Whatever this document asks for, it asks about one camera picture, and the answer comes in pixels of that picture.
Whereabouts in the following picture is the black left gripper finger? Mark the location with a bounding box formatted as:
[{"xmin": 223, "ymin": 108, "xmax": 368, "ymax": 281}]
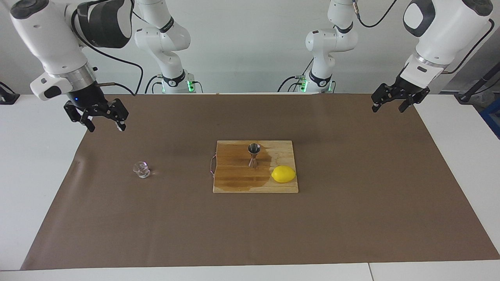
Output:
[
  {"xmin": 398, "ymin": 93, "xmax": 425, "ymax": 114},
  {"xmin": 371, "ymin": 83, "xmax": 400, "ymax": 113}
]

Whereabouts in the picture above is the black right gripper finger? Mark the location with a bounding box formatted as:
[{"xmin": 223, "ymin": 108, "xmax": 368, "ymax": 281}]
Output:
[
  {"xmin": 63, "ymin": 101, "xmax": 96, "ymax": 133},
  {"xmin": 104, "ymin": 98, "xmax": 130, "ymax": 132}
]

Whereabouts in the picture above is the small clear glass cup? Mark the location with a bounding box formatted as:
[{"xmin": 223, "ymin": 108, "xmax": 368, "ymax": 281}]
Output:
[{"xmin": 133, "ymin": 161, "xmax": 151, "ymax": 179}]

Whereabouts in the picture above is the steel double jigger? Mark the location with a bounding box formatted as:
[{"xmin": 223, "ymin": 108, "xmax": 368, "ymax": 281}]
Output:
[{"xmin": 248, "ymin": 143, "xmax": 261, "ymax": 168}]

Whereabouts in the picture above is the black stand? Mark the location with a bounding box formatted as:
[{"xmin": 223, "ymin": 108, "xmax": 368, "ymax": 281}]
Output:
[{"xmin": 455, "ymin": 62, "xmax": 500, "ymax": 104}]

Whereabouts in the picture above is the blue crate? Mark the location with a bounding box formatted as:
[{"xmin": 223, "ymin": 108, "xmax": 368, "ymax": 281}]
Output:
[{"xmin": 480, "ymin": 100, "xmax": 500, "ymax": 139}]

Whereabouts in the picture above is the yellow lemon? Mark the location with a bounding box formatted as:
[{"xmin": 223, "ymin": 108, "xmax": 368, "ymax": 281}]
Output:
[{"xmin": 271, "ymin": 165, "xmax": 296, "ymax": 183}]

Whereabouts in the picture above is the brown table mat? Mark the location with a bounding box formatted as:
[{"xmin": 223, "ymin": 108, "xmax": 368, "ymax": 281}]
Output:
[{"xmin": 20, "ymin": 93, "xmax": 500, "ymax": 270}]

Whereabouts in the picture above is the wooden cutting board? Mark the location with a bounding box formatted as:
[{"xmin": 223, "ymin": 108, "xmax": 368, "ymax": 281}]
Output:
[{"xmin": 209, "ymin": 140, "xmax": 299, "ymax": 194}]

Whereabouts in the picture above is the black base cable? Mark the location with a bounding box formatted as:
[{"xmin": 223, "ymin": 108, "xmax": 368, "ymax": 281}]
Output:
[
  {"xmin": 277, "ymin": 75, "xmax": 302, "ymax": 93},
  {"xmin": 145, "ymin": 75, "xmax": 164, "ymax": 94}
]

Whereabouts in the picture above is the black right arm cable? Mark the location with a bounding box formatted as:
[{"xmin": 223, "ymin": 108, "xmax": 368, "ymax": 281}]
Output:
[{"xmin": 70, "ymin": 8, "xmax": 145, "ymax": 96}]

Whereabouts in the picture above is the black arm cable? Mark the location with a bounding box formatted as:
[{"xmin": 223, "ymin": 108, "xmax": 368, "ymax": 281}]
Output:
[
  {"xmin": 352, "ymin": 0, "xmax": 495, "ymax": 75},
  {"xmin": 70, "ymin": 8, "xmax": 145, "ymax": 96}
]

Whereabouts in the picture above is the black clamp mount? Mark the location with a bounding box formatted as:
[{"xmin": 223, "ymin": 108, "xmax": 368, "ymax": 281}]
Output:
[{"xmin": 0, "ymin": 81, "xmax": 20, "ymax": 105}]

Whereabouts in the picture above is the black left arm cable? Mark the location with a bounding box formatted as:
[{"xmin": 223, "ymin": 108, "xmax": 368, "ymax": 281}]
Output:
[{"xmin": 352, "ymin": 0, "xmax": 495, "ymax": 75}]

